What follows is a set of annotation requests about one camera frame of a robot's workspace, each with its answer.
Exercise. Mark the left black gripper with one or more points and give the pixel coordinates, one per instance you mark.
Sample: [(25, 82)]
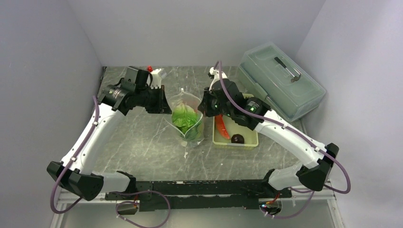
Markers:
[(162, 106)]

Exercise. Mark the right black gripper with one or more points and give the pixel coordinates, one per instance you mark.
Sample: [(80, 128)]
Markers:
[(204, 107)]

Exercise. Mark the green cabbage toy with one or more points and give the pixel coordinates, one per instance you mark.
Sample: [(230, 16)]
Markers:
[(187, 120)]

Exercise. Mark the clear dotted zip bag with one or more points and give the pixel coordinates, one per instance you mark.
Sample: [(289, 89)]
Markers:
[(192, 101)]

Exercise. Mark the red watermelon slice toy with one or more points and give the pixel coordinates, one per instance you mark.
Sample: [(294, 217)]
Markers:
[(220, 126)]

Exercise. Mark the dark purple mangosteen toy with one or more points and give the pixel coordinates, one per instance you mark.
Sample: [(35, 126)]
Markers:
[(238, 139)]

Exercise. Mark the pale green plastic basket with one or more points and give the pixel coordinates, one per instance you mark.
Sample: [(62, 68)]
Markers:
[(250, 138)]

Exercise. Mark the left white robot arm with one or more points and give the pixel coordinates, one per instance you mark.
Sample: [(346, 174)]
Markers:
[(75, 172)]

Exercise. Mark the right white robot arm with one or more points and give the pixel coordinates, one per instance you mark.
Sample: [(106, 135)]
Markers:
[(315, 159)]

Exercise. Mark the clear lidded storage box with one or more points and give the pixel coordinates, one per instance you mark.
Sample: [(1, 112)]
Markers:
[(267, 80)]

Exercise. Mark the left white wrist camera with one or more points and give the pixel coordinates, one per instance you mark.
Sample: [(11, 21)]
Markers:
[(157, 76)]

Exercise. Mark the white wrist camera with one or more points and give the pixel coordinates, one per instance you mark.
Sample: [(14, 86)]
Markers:
[(157, 76), (214, 74)]

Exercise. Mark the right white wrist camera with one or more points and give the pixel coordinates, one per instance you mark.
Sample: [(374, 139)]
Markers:
[(214, 74)]

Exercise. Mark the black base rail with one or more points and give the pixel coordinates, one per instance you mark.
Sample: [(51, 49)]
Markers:
[(202, 194)]

